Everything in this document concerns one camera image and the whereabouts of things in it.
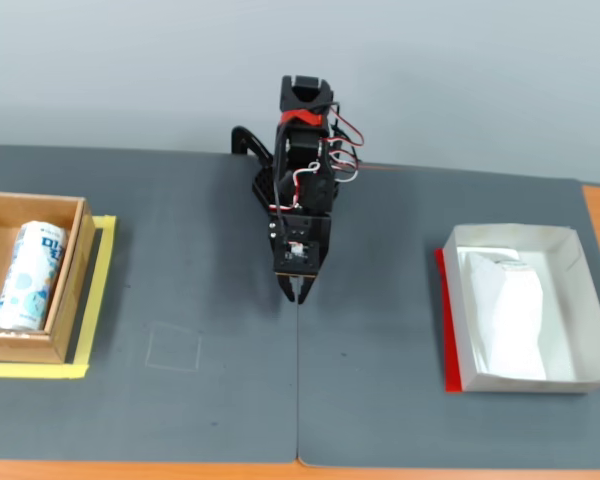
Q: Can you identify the white packaged sandwich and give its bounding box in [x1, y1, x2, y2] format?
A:
[457, 244, 549, 381]

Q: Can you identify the red white servo cable bundle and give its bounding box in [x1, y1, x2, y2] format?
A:
[327, 102, 366, 184]

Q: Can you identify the black table clamp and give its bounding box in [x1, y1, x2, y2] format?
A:
[230, 126, 271, 160]

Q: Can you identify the red paper sheet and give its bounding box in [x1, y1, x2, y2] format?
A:
[433, 248, 464, 394]

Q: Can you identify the dark gray table mat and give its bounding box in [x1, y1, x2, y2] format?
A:
[296, 162, 600, 471]
[0, 144, 300, 464]

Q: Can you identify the gray paper box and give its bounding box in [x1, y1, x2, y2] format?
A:
[442, 222, 600, 395]

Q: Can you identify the yellow masking tape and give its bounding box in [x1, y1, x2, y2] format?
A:
[0, 214, 118, 380]

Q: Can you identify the brown cardboard box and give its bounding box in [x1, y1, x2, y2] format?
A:
[0, 189, 97, 365]

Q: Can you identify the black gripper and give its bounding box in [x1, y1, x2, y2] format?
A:
[268, 213, 333, 305]

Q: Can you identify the red tape band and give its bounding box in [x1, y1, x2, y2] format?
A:
[279, 109, 326, 127]

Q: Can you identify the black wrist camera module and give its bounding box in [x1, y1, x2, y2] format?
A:
[272, 238, 322, 279]

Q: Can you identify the white blue drink can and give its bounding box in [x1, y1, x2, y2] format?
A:
[0, 220, 70, 331]

